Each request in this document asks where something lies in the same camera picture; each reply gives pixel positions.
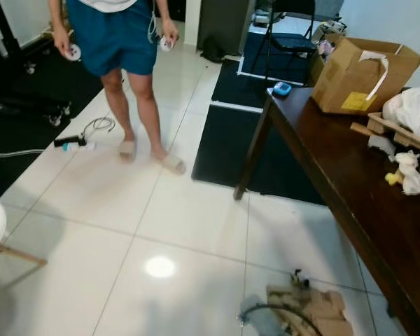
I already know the dark brown wooden table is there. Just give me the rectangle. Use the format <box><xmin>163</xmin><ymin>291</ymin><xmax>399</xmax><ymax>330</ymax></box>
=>
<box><xmin>234</xmin><ymin>87</ymin><xmax>420</xmax><ymax>336</ymax></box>

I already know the white and yellow plush toy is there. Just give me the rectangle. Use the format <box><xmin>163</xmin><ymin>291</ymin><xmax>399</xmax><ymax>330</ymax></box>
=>
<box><xmin>385</xmin><ymin>150</ymin><xmax>420</xmax><ymax>195</ymax></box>

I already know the large black floor mat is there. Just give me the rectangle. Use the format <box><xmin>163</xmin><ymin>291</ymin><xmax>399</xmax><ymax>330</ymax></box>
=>
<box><xmin>191</xmin><ymin>104</ymin><xmax>328</xmax><ymax>206</ymax></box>

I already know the small clear plastic wrap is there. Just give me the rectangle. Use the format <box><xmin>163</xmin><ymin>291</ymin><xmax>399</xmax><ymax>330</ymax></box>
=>
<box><xmin>367</xmin><ymin>134</ymin><xmax>397</xmax><ymax>159</ymax></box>

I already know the light wooden pallet tray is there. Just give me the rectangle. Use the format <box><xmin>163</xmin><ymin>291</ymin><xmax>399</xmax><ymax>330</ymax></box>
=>
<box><xmin>351</xmin><ymin>112</ymin><xmax>420</xmax><ymax>155</ymax></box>

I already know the small blue tape measure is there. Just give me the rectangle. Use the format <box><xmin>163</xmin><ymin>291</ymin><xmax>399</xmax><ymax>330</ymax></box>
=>
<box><xmin>273</xmin><ymin>81</ymin><xmax>293</xmax><ymax>97</ymax></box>

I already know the small black floor mat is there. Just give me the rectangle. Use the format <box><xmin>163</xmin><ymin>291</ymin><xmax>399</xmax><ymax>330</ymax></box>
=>
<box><xmin>211</xmin><ymin>58</ymin><xmax>275</xmax><ymax>110</ymax></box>

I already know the white plastic bag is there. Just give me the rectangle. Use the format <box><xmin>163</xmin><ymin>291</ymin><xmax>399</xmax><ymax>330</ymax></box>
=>
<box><xmin>382</xmin><ymin>87</ymin><xmax>420</xmax><ymax>137</ymax></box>

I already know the brown cardboard box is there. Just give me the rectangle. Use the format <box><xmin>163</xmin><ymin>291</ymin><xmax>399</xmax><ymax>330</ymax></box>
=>
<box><xmin>311</xmin><ymin>36</ymin><xmax>420</xmax><ymax>115</ymax></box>

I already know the blue mat with white border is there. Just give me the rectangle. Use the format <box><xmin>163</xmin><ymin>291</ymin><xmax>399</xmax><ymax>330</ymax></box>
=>
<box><xmin>238</xmin><ymin>31</ymin><xmax>317</xmax><ymax>86</ymax></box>

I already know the black folding chair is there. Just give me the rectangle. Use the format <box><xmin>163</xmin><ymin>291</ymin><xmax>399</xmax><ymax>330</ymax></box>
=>
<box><xmin>251</xmin><ymin>0</ymin><xmax>317</xmax><ymax>74</ymax></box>

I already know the black bag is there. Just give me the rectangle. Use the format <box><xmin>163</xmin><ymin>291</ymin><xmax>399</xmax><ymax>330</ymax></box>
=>
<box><xmin>199</xmin><ymin>35</ymin><xmax>228</xmax><ymax>64</ymax></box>

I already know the dark grey cabinet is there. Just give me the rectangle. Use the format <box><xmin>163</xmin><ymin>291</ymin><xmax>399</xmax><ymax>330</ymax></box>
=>
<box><xmin>196</xmin><ymin>0</ymin><xmax>256</xmax><ymax>57</ymax></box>

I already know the white round hand controller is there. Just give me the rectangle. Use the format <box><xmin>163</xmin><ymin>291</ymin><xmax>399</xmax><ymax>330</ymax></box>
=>
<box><xmin>159</xmin><ymin>36</ymin><xmax>176</xmax><ymax>53</ymax></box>
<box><xmin>64</xmin><ymin>43</ymin><xmax>82</xmax><ymax>62</ymax></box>

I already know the person in blue shorts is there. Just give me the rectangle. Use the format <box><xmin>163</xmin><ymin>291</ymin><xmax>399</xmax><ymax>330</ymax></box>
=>
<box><xmin>48</xmin><ymin>0</ymin><xmax>188</xmax><ymax>176</ymax></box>

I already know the wide black floor mat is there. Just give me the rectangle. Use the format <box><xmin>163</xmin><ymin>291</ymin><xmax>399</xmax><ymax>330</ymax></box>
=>
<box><xmin>0</xmin><ymin>42</ymin><xmax>104</xmax><ymax>198</ymax></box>

